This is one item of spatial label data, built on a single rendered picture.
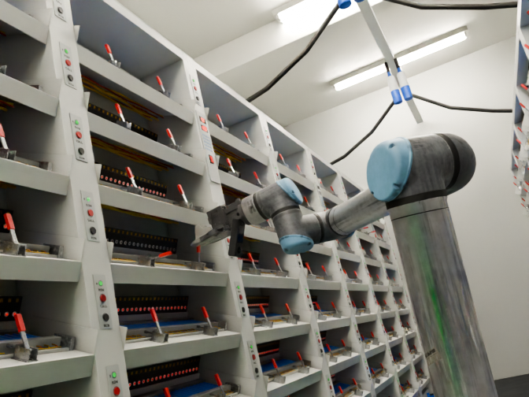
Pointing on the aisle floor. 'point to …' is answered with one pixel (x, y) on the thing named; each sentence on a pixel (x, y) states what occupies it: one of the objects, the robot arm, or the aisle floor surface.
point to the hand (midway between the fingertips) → (196, 246)
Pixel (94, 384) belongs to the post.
